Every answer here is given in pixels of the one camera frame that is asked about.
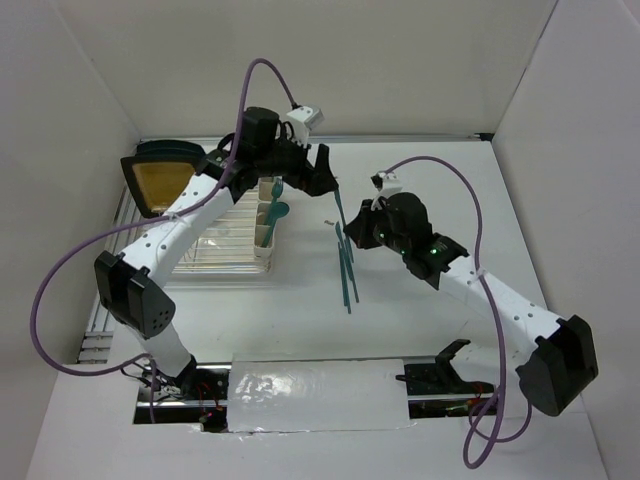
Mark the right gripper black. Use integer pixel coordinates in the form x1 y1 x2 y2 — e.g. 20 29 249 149
344 197 409 255

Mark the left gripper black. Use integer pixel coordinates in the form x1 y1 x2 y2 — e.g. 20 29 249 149
255 126 338 196

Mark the teal plastic knife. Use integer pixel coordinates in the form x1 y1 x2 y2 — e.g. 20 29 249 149
343 235 354 264
333 188 346 227

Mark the teal plastic spoon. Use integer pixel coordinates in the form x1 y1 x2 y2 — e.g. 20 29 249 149
261 201 291 247
261 204 289 247

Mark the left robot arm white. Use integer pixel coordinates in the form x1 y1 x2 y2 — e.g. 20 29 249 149
94 105 338 399

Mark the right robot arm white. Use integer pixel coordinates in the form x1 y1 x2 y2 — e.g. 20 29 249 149
344 192 599 416

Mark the cream utensil holder far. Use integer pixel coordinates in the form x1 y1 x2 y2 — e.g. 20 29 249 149
258 177 280 205

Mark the cream utensil holder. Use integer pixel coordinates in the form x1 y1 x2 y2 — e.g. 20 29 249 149
258 177 280 205
253 202 275 261

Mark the cream utensil holder near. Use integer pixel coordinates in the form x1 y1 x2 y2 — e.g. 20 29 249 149
253 202 275 261

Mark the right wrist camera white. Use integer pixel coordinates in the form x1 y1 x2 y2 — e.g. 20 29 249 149
371 171 403 198

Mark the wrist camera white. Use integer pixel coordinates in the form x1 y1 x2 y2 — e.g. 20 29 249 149
285 105 324 147
371 171 403 198

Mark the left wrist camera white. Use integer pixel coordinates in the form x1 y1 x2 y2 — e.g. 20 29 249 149
285 105 324 147

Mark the metal wire dish rack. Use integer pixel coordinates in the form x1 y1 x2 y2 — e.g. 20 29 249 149
122 183 272 284

